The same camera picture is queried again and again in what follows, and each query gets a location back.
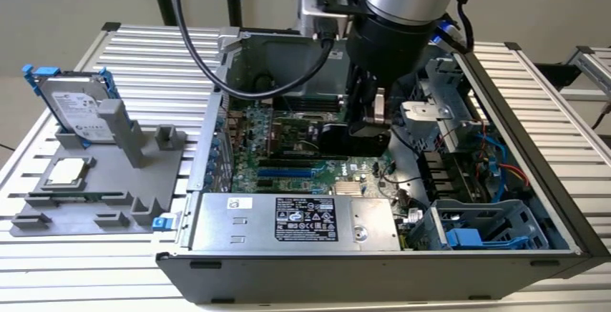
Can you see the blue case clip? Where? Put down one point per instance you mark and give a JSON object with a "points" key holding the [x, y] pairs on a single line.
{"points": [[161, 224]]}

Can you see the green RAM stick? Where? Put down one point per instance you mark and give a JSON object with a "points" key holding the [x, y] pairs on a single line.
{"points": [[101, 196]]}

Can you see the blue disk bay latch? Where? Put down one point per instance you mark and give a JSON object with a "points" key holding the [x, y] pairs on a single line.
{"points": [[466, 238]]}

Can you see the green motherboard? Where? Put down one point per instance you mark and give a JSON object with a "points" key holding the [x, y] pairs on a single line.
{"points": [[334, 179]]}

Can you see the grey parts rack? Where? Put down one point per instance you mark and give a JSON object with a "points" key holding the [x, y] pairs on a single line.
{"points": [[110, 179]]}

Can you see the silver metal drive cage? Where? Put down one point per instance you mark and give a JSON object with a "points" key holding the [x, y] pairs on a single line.
{"points": [[422, 109]]}

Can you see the long black expansion slot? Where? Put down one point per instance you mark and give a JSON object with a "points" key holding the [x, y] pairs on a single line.
{"points": [[286, 164]]}

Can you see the aluminium side rail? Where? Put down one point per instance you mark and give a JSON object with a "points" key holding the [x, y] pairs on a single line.
{"points": [[594, 67]]}

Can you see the short black expansion slot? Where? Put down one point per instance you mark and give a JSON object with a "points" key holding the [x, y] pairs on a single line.
{"points": [[266, 183]]}

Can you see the open grey PC case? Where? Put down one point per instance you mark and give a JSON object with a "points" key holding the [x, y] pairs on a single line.
{"points": [[334, 280]]}

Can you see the silver chipset heatsink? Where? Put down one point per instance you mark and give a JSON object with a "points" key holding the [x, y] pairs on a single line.
{"points": [[350, 189]]}

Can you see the hard disk in blue carrier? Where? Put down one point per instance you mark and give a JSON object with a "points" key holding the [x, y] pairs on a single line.
{"points": [[71, 104]]}

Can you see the blue slot retention clip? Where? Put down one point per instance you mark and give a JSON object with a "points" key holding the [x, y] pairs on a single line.
{"points": [[209, 183], [217, 143], [219, 123], [214, 155], [211, 166]]}

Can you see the black RAM slot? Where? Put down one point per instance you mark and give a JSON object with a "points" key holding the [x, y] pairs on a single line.
{"points": [[313, 110], [313, 106], [313, 97], [313, 101]]}

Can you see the small silver wrist camera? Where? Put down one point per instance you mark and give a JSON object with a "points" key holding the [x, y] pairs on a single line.
{"points": [[310, 8]]}

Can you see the blue expansion slot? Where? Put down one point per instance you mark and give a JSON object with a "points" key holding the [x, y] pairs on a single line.
{"points": [[286, 175]]}

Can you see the silver power supply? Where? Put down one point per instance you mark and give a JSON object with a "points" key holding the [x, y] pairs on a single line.
{"points": [[258, 226]]}

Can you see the silver CPU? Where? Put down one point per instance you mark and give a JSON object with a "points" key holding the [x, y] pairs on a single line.
{"points": [[70, 170]]}

